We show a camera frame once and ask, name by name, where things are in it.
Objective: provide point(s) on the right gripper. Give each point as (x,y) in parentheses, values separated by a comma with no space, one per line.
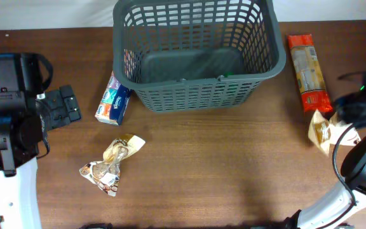
(340,104)

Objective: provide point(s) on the snack bag beige brown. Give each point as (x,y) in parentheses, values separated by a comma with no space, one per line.
(105,174)
(323,132)

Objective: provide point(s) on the grey plastic shopping basket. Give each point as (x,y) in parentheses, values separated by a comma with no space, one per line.
(174,54)

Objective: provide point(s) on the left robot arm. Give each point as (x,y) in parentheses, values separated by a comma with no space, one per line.
(28,111)

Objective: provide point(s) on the tissue pack multipack box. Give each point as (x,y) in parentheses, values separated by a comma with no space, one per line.
(114,102)

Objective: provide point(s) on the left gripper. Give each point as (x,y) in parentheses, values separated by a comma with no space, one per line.
(65,105)

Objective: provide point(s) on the jar with green lid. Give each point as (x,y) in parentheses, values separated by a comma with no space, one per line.
(228,74)

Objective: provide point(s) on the long pasta package red ends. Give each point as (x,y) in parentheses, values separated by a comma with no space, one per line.
(309,75)

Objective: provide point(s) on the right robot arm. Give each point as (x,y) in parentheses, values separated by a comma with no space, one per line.
(348,196)

